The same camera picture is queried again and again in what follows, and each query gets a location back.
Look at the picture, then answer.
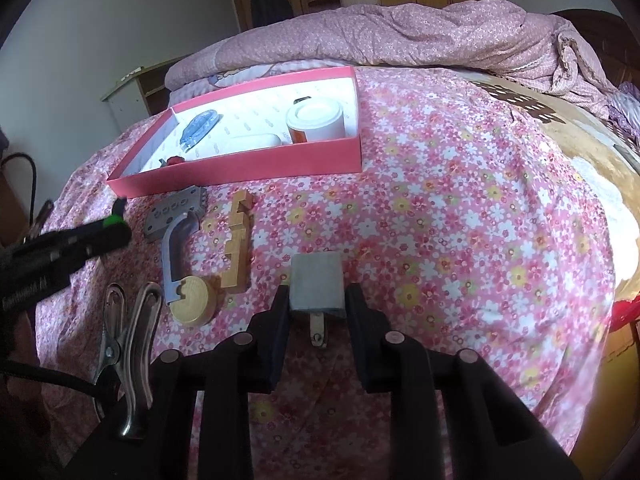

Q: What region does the wooden nightstand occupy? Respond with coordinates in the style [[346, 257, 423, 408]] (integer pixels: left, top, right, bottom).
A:
[[101, 57, 188, 133]]

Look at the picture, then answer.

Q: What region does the blue translucent plastic piece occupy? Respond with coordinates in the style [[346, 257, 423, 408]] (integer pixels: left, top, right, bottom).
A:
[[179, 110, 220, 152]]

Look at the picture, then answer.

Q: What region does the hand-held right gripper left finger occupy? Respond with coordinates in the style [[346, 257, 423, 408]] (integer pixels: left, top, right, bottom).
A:
[[65, 285, 292, 480]]

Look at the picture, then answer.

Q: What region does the purple satin pillow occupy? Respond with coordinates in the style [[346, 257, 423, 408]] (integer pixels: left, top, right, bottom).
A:
[[607, 80, 640, 136]]

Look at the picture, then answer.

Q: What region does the pink cardboard box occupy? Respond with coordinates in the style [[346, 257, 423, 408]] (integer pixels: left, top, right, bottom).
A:
[[106, 65, 363, 199]]

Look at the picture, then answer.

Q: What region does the wooden padlock grey shackle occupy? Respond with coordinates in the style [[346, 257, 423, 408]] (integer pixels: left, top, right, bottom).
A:
[[161, 211, 221, 327]]

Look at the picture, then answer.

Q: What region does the white jar orange label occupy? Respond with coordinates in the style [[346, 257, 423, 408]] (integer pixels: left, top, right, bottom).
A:
[[286, 98, 347, 145]]

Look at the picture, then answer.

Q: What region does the golden blanket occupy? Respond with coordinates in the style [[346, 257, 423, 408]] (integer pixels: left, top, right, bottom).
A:
[[470, 77, 640, 301]]

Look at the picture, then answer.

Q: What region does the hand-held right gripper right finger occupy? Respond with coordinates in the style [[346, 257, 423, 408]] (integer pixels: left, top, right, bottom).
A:
[[345, 283, 583, 480]]

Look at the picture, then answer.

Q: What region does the red cloth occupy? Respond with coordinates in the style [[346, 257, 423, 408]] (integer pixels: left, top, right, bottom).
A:
[[607, 296, 640, 356]]

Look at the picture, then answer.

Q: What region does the pink floral quilt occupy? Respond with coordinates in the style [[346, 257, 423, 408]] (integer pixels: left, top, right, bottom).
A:
[[165, 2, 621, 111]]

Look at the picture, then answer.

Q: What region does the dark wooden headboard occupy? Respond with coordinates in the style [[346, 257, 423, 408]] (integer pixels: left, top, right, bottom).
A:
[[547, 9, 636, 91]]

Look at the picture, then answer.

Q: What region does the black cable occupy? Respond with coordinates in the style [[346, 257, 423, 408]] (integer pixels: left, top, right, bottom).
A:
[[0, 357, 118, 401], [0, 152, 41, 231]]

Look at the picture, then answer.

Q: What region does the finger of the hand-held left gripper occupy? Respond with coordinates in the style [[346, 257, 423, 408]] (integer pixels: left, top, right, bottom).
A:
[[65, 220, 133, 261]]

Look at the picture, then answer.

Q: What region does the white earbuds case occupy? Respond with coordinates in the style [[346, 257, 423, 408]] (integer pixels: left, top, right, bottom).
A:
[[220, 132, 282, 153]]

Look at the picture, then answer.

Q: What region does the grey block with holes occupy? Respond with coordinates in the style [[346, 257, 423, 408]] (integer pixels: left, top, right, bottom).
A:
[[143, 185, 208, 243]]

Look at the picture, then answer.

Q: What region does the white charger plug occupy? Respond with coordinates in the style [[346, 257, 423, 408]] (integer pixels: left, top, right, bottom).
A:
[[289, 252, 347, 348]]

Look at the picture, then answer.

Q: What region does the wooden puzzle piece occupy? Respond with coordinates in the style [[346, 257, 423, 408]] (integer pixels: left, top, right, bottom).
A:
[[220, 190, 255, 295]]

